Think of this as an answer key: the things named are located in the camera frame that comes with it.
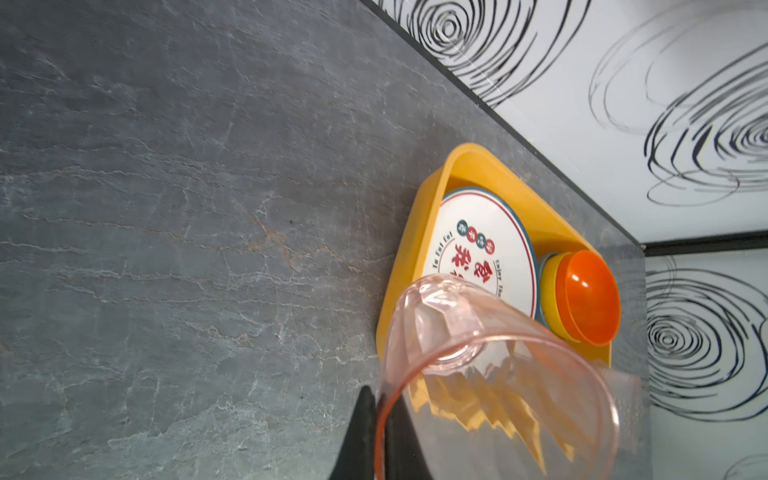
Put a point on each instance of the yellow bowl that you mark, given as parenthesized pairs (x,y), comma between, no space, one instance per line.
(558,321)

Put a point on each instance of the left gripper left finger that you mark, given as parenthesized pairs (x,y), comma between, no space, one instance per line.
(355,460)

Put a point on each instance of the orange bowl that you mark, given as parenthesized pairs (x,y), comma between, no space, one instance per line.
(588,298)

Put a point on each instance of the yellow plastic bin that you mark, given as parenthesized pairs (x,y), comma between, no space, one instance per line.
(471,165)

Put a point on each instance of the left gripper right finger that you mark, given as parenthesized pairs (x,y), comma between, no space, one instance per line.
(403,456)

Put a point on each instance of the pink translucent cup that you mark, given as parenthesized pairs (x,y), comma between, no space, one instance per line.
(491,393)

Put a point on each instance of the blue bowl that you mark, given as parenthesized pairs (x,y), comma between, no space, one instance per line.
(541,262)

